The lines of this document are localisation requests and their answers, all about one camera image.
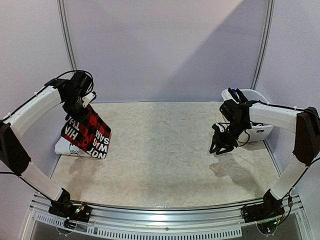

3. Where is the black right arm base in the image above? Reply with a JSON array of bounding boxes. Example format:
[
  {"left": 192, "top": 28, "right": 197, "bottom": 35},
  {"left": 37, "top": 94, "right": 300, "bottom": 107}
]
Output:
[{"left": 240, "top": 189, "right": 293, "bottom": 223}]

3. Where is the aluminium front rail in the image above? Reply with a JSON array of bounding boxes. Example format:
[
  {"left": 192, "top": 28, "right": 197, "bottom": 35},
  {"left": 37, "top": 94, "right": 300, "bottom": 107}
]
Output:
[{"left": 22, "top": 194, "right": 313, "bottom": 240}]

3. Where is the white and green t-shirt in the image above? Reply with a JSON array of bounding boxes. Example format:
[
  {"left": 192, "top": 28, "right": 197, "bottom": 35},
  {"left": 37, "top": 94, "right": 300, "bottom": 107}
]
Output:
[{"left": 54, "top": 137, "right": 91, "bottom": 157}]

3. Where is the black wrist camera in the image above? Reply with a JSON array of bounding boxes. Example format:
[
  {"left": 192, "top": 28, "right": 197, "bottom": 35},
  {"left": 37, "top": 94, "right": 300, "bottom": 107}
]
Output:
[
  {"left": 70, "top": 71, "right": 97, "bottom": 108},
  {"left": 219, "top": 99, "right": 239, "bottom": 121}
]

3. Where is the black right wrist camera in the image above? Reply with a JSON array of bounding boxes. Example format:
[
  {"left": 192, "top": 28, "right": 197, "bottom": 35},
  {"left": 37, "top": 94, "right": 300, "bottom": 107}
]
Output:
[{"left": 219, "top": 99, "right": 239, "bottom": 121}]

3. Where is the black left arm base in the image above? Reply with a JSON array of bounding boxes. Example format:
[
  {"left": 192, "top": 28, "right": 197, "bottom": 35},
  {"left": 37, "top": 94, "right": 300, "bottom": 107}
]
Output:
[{"left": 48, "top": 188, "right": 92, "bottom": 223}]

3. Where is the aluminium frame post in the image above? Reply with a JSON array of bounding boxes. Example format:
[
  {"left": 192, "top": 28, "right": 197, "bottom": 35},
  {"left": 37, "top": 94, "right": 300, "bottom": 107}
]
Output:
[
  {"left": 250, "top": 0, "right": 275, "bottom": 90},
  {"left": 56, "top": 0, "right": 77, "bottom": 70}
]

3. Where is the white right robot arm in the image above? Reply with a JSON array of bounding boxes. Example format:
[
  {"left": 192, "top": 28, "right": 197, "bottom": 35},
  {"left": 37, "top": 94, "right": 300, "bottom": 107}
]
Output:
[{"left": 209, "top": 100, "right": 320, "bottom": 200}]

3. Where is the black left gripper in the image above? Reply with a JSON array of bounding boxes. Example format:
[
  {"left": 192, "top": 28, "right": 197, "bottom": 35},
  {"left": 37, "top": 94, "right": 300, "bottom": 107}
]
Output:
[{"left": 62, "top": 91, "right": 91, "bottom": 123}]

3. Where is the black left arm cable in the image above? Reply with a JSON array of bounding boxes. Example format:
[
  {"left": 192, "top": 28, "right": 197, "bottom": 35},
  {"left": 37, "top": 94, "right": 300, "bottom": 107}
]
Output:
[{"left": 44, "top": 69, "right": 96, "bottom": 96}]

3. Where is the dark patterned clothes pile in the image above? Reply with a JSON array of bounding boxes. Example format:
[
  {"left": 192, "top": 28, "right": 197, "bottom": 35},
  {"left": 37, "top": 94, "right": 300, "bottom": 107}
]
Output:
[{"left": 227, "top": 87, "right": 249, "bottom": 104}]

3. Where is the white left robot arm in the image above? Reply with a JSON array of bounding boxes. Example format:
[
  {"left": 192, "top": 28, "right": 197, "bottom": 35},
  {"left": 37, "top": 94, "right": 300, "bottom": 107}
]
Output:
[{"left": 0, "top": 76, "right": 97, "bottom": 217}]

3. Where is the red black plaid flannel shirt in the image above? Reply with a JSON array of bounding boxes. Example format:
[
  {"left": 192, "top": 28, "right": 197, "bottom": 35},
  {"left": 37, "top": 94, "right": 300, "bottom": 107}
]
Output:
[{"left": 60, "top": 104, "right": 112, "bottom": 159}]

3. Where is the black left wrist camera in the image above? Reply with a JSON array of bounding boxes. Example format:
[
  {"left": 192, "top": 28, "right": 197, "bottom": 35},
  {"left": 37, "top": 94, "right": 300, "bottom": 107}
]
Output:
[{"left": 70, "top": 71, "right": 97, "bottom": 108}]

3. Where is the left aluminium frame post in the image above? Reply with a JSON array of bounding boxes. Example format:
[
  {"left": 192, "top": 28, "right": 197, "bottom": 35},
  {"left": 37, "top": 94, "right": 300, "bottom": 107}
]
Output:
[{"left": 56, "top": 0, "right": 77, "bottom": 70}]

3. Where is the right aluminium frame post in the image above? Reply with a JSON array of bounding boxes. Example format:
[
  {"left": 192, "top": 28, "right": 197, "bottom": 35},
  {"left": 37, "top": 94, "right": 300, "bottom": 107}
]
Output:
[{"left": 250, "top": 0, "right": 275, "bottom": 90}]

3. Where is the white plastic laundry basket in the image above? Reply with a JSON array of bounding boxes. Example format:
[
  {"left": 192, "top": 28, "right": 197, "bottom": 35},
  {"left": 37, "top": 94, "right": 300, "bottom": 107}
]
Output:
[{"left": 221, "top": 87, "right": 275, "bottom": 143}]

